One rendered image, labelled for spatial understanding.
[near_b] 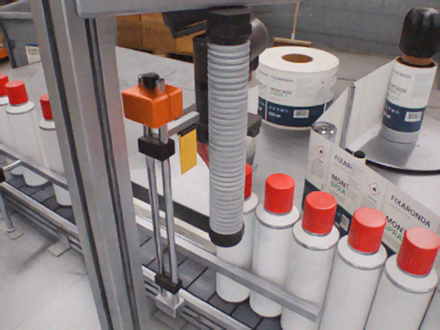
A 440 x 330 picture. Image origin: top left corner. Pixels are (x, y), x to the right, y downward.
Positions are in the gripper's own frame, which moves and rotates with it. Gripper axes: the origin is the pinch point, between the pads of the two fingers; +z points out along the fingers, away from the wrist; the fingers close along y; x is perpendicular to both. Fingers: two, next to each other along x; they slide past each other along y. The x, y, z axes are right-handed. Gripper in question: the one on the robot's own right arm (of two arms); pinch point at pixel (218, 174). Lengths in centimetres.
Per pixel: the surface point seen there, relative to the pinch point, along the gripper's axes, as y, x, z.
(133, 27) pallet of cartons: 273, -249, 70
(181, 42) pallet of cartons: 223, -259, 80
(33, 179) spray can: 38.1, 7.9, 11.0
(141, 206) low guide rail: 13.8, 3.2, 9.8
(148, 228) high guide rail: 4.8, 10.5, 5.0
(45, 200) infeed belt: 33.2, 9.3, 13.0
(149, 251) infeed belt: 7.9, 8.0, 13.2
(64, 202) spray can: 28.1, 8.4, 11.8
